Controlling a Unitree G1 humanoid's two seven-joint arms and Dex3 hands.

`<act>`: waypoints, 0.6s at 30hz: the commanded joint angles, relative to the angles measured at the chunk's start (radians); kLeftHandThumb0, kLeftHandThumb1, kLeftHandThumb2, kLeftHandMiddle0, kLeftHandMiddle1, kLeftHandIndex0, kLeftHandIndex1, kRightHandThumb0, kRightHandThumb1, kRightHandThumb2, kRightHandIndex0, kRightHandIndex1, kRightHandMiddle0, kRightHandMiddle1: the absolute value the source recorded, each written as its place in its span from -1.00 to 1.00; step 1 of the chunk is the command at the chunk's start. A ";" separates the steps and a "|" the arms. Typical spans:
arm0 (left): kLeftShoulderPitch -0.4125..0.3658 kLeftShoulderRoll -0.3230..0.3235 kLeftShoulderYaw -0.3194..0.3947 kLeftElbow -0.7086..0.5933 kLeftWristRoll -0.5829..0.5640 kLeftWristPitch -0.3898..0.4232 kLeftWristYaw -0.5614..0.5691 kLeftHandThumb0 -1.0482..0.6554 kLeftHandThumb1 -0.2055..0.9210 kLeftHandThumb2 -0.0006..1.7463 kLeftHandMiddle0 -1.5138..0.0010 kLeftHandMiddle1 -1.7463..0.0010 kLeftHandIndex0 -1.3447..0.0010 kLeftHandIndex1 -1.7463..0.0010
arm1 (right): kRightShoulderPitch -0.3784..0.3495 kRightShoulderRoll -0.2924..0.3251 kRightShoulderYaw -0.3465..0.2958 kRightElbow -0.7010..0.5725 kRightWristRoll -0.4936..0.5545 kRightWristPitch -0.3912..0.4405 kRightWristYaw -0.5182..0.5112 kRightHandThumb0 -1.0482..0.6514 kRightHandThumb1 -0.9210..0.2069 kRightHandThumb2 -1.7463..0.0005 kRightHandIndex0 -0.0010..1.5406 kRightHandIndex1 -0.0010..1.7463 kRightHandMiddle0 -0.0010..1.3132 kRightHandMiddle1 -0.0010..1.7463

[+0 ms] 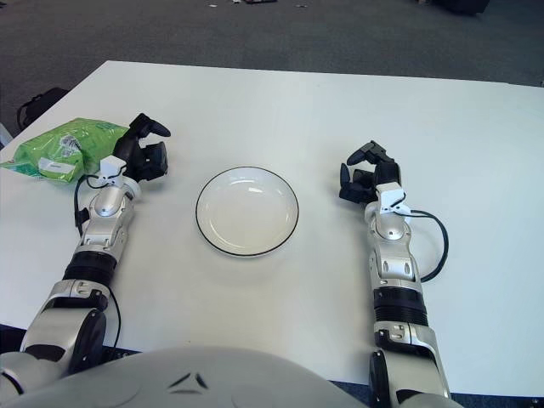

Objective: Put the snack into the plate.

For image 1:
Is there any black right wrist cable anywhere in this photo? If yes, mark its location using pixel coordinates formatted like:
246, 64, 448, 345
403, 210, 451, 282

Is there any thin black elbow cable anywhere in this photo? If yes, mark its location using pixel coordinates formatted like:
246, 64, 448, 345
104, 288, 124, 348

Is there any grey robot torso shell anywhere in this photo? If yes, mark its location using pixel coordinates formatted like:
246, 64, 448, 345
3, 344, 383, 408

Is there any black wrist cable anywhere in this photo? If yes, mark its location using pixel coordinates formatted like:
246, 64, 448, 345
403, 210, 451, 282
73, 172, 105, 233

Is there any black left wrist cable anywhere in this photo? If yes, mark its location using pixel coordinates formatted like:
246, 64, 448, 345
73, 172, 105, 233

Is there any dark object on floor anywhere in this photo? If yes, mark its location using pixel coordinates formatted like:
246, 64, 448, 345
433, 0, 490, 14

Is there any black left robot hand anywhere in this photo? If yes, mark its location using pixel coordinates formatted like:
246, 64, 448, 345
110, 112, 173, 184

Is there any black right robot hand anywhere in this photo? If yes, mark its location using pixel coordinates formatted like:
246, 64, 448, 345
337, 139, 401, 204

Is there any black bag on floor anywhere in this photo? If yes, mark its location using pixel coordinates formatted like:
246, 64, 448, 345
15, 87, 69, 128

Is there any white plate with black rim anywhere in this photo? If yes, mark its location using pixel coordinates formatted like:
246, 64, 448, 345
195, 166, 300, 258

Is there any green snack chip bag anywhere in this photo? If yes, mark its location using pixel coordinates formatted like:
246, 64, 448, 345
0, 117, 131, 184

